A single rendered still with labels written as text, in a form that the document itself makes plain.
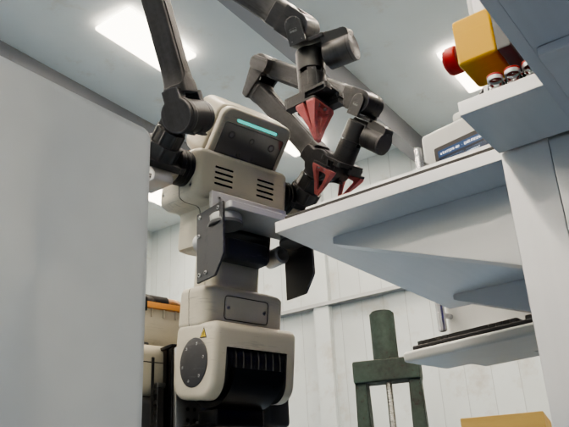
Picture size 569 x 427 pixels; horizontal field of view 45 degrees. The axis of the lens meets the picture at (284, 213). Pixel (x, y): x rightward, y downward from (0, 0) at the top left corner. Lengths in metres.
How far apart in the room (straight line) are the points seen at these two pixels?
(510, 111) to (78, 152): 0.73
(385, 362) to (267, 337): 7.09
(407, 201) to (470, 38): 0.27
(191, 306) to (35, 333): 1.37
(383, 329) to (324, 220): 7.57
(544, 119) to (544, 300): 0.22
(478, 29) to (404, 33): 8.62
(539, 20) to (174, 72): 0.98
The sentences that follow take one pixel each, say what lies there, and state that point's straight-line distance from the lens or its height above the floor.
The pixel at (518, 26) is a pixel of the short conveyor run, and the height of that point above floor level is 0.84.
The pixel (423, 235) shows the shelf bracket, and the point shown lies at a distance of 1.12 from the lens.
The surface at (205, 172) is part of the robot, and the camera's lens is 1.61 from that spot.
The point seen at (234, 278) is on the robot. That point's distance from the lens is 1.60.
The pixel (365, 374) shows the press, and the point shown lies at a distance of 8.61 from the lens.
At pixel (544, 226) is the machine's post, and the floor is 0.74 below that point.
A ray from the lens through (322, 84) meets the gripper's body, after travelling 1.34.
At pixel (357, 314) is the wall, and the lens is 11.75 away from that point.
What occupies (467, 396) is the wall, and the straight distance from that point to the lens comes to 10.78.
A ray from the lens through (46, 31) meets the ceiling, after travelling 9.56.
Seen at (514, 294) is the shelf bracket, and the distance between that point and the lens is 1.58.
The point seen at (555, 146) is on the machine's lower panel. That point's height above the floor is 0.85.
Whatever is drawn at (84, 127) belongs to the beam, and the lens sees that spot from 0.22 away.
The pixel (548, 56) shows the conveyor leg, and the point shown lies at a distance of 0.75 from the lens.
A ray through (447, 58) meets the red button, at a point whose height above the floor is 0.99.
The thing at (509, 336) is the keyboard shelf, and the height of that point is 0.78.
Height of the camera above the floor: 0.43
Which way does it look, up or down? 23 degrees up
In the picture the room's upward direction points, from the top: 3 degrees counter-clockwise
